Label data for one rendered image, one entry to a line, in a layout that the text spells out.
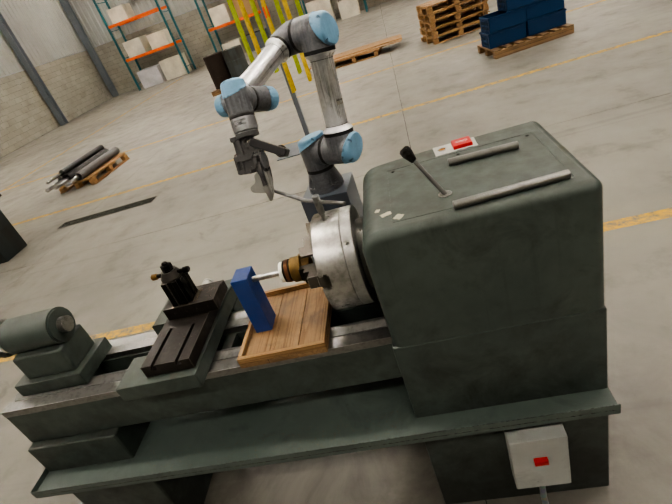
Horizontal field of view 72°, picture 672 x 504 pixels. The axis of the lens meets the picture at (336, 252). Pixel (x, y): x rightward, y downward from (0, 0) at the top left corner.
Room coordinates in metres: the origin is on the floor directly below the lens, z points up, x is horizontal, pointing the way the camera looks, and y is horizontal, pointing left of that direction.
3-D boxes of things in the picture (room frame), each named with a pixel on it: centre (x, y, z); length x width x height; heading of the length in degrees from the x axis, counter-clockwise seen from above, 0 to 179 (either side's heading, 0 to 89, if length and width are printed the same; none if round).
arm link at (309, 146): (1.83, -0.07, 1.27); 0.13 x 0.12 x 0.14; 48
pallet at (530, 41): (7.37, -3.95, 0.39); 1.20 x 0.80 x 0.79; 84
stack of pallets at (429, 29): (10.12, -3.97, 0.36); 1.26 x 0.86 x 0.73; 87
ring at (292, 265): (1.30, 0.13, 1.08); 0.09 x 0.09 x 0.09; 76
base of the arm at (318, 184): (1.83, -0.06, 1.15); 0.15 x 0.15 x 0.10
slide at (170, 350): (1.43, 0.60, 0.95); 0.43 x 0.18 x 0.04; 166
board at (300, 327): (1.32, 0.24, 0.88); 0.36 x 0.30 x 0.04; 166
